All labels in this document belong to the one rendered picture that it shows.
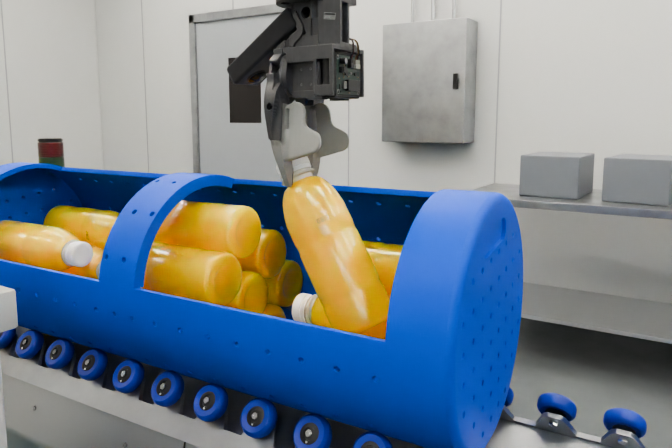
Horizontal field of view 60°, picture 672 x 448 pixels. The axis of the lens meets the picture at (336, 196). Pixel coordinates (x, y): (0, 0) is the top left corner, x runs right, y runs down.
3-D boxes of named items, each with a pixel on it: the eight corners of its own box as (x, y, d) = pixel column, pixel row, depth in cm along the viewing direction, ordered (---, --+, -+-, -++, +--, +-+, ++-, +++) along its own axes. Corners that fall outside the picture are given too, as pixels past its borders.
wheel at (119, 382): (141, 360, 79) (151, 365, 81) (119, 354, 81) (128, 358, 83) (126, 393, 77) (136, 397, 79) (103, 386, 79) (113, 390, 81)
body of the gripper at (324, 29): (331, 101, 60) (329, -21, 58) (263, 103, 64) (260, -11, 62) (365, 103, 66) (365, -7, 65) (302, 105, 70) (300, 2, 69)
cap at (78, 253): (58, 259, 88) (65, 260, 87) (70, 236, 90) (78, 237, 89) (77, 269, 91) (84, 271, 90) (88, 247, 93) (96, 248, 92)
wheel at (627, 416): (646, 426, 64) (647, 410, 66) (602, 416, 67) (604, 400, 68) (645, 444, 67) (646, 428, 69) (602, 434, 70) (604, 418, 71)
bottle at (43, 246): (-25, 250, 96) (45, 264, 86) (-2, 212, 98) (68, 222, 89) (11, 267, 101) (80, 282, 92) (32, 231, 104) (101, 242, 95)
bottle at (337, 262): (334, 337, 67) (269, 193, 70) (388, 311, 68) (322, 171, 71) (341, 339, 60) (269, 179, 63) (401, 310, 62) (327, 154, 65)
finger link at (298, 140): (310, 187, 60) (317, 98, 61) (264, 184, 63) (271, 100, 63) (326, 189, 63) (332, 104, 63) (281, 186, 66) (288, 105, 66)
